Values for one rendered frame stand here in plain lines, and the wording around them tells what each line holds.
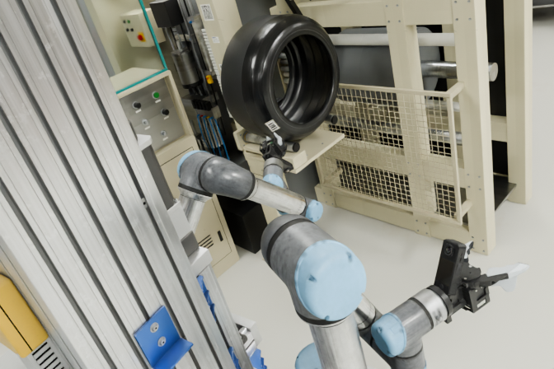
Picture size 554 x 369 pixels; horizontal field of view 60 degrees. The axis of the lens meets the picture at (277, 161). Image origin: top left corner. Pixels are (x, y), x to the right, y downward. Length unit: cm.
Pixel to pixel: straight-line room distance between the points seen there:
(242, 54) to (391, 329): 134
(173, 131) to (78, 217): 186
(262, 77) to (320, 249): 126
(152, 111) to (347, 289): 190
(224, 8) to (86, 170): 162
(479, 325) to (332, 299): 171
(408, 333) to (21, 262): 71
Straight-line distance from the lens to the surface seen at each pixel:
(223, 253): 296
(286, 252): 81
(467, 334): 242
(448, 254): 109
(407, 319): 104
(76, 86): 77
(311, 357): 119
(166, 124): 259
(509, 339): 242
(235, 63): 205
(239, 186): 143
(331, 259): 77
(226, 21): 230
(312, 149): 231
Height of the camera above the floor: 185
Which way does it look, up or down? 27 degrees down
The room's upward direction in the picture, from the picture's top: 16 degrees counter-clockwise
